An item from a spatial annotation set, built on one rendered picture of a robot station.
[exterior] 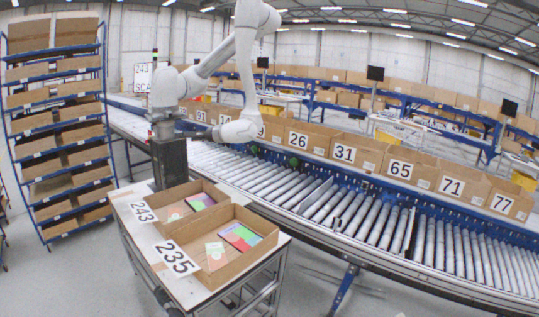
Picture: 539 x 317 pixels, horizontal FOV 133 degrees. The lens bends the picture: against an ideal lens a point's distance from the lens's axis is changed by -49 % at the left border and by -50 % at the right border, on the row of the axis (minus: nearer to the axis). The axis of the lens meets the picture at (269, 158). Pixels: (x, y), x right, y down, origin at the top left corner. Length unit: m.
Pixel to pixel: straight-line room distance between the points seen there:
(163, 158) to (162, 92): 0.36
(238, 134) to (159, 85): 0.51
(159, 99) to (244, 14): 0.62
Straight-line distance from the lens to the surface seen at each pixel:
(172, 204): 1.32
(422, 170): 1.57
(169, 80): 1.27
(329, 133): 1.97
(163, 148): 1.30
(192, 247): 1.03
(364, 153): 1.60
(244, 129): 1.01
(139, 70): 2.47
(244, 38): 1.01
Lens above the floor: 1.46
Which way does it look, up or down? 21 degrees down
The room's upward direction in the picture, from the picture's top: 4 degrees clockwise
